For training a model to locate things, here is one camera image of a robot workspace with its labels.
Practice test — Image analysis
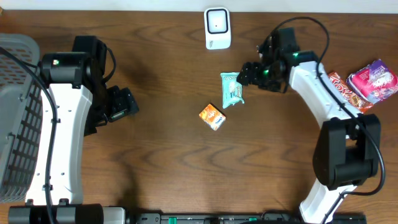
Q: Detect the grey plastic mesh basket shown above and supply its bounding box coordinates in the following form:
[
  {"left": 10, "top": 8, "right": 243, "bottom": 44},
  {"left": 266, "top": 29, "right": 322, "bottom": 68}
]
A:
[{"left": 0, "top": 32, "right": 44, "bottom": 203}]

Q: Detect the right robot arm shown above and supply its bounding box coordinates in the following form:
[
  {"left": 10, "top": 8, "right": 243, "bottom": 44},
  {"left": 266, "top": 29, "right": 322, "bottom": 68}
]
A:
[{"left": 237, "top": 28, "right": 385, "bottom": 223}]

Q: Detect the teal wet wipes pack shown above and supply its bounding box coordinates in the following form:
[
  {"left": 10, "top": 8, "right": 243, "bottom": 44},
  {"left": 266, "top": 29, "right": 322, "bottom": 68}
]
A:
[{"left": 220, "top": 72, "right": 245, "bottom": 109}]

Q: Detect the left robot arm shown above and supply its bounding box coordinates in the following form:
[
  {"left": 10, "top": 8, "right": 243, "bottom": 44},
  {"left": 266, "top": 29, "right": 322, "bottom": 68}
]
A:
[{"left": 1, "top": 34, "right": 139, "bottom": 223}]

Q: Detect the red orange snack bar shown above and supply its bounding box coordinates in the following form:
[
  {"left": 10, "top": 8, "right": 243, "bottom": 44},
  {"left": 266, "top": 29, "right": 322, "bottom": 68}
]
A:
[{"left": 328, "top": 72, "right": 374, "bottom": 113}]

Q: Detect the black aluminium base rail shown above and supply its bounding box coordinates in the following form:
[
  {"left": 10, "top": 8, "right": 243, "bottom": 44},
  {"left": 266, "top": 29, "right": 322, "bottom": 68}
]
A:
[{"left": 126, "top": 212, "right": 368, "bottom": 224}]

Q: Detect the white barcode scanner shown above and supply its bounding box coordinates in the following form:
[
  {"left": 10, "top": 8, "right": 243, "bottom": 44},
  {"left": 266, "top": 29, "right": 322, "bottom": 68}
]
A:
[{"left": 203, "top": 7, "right": 231, "bottom": 50}]

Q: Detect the purple red tissue pack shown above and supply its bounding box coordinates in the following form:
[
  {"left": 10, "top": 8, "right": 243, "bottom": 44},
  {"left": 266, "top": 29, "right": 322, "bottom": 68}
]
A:
[{"left": 346, "top": 59, "right": 397, "bottom": 104}]

